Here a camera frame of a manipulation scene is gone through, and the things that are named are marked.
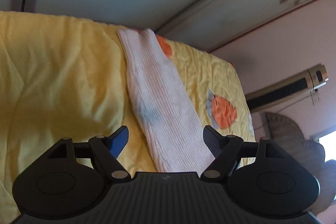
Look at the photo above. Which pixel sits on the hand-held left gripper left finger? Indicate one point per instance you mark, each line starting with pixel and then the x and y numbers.
pixel 121 140

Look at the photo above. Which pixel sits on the white wall socket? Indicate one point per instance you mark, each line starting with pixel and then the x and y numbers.
pixel 316 100

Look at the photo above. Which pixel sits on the yellow printed quilt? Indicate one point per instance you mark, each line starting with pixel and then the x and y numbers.
pixel 65 69

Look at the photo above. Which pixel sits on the bright window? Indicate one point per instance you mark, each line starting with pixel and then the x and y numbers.
pixel 328 138

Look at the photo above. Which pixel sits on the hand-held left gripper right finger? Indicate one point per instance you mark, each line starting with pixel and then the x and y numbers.
pixel 214 141

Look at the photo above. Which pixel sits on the pink knit sweater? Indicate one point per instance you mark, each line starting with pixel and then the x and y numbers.
pixel 162 98

